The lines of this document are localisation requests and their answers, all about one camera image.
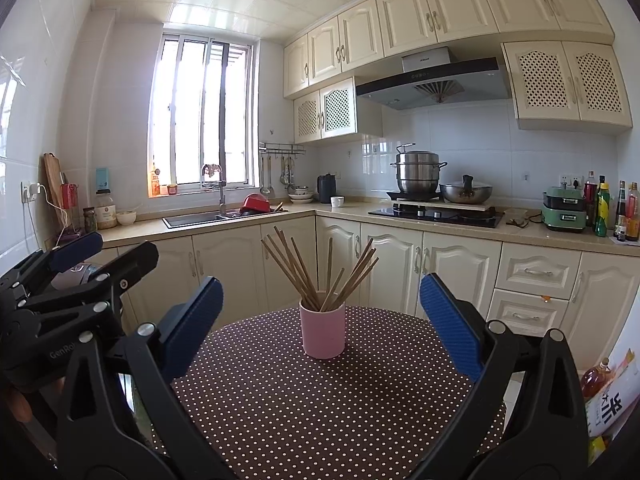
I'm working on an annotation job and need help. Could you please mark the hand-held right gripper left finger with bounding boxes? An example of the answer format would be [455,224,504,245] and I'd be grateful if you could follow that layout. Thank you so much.
[56,276,224,480]

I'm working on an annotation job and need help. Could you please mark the cooking oil bottle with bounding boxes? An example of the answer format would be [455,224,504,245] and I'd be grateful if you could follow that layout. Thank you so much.
[580,357,613,401]

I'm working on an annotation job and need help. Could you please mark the dark sauce bottle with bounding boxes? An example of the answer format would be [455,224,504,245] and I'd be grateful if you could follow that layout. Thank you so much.
[615,180,629,242]

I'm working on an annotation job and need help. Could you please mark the red sauce bottle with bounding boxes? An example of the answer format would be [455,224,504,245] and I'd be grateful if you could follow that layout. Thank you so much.
[626,182,640,242]

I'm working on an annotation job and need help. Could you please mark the beige stove board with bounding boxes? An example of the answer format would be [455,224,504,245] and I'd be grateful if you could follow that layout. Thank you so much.
[391,195,488,211]

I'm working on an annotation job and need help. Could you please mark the pink cup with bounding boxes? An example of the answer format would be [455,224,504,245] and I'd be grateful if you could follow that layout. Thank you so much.
[299,298,347,360]

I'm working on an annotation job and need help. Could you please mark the steel kitchen sink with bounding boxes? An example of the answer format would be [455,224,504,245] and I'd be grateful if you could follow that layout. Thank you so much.
[161,210,241,229]

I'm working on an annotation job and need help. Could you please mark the cream wall cabinets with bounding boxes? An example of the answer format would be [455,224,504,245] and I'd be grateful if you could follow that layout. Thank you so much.
[282,0,633,146]

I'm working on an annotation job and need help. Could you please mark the white charger cable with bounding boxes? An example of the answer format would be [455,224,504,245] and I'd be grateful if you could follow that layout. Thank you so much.
[37,185,68,246]

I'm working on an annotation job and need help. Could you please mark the green yellow bottle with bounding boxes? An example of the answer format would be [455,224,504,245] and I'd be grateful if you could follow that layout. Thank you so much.
[595,175,612,238]

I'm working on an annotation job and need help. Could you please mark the black electric kettle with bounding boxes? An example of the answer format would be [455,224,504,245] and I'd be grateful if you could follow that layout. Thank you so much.
[317,173,337,204]

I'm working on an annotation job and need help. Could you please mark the beige kitchen countertop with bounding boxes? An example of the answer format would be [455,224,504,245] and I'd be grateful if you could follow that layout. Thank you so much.
[100,195,640,258]

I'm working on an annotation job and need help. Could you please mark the steel wok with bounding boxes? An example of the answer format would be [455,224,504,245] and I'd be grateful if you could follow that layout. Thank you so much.
[439,175,493,204]

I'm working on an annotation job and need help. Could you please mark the kitchen window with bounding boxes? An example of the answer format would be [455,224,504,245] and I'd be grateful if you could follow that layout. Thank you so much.
[147,32,261,198]

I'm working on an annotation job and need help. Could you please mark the red plastic basin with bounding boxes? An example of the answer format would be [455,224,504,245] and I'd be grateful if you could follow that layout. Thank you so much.
[240,193,271,216]

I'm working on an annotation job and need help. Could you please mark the large glass jar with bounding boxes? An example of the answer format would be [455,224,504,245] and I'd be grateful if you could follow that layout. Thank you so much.
[95,189,117,230]

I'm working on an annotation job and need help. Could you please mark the white green rice bag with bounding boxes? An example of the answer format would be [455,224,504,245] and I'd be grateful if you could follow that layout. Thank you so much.
[582,330,640,441]

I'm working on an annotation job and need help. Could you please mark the bunch of wooden chopsticks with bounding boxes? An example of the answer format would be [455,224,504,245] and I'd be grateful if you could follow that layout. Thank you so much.
[261,226,379,312]

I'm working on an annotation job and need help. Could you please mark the hanging steel ladles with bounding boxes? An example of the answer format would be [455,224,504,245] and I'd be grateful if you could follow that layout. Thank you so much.
[260,154,298,196]

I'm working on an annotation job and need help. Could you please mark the grey range hood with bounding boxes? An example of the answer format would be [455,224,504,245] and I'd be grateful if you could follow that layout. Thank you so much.
[356,46,511,111]

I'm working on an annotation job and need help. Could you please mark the cream base cabinets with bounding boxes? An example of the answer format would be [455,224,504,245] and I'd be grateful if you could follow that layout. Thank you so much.
[87,212,640,346]

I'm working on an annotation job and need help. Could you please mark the steel sink faucet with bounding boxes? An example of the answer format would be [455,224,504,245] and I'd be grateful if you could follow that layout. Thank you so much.
[201,163,228,218]

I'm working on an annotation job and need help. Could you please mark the silver metal appliance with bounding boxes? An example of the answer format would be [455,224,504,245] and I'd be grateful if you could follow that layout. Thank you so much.
[50,260,108,291]

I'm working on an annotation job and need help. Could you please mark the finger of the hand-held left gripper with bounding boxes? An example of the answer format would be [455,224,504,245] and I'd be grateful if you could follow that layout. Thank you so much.
[15,241,160,332]
[0,231,104,302]

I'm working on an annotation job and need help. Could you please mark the wall utensil rail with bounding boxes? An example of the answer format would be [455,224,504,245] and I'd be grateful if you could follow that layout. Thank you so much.
[258,142,306,156]

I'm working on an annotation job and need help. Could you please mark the steel steamer pot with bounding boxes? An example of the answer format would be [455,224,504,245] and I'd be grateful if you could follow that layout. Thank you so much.
[390,143,448,196]

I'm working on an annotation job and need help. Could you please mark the person's left hand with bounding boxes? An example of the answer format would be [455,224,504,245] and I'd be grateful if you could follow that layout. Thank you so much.
[7,387,33,423]

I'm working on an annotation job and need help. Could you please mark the wooden cutting board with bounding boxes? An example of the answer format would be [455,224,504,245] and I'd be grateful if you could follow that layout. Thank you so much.
[42,152,66,213]

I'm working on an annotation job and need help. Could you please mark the black cooktop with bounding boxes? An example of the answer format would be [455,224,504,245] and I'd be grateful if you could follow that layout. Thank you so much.
[368,205,505,229]

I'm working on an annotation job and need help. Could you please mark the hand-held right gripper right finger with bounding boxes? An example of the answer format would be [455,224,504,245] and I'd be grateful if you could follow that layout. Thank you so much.
[407,272,590,480]

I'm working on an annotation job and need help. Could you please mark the brown polka dot tablecloth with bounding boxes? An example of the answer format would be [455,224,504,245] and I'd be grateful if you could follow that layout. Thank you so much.
[150,306,508,480]

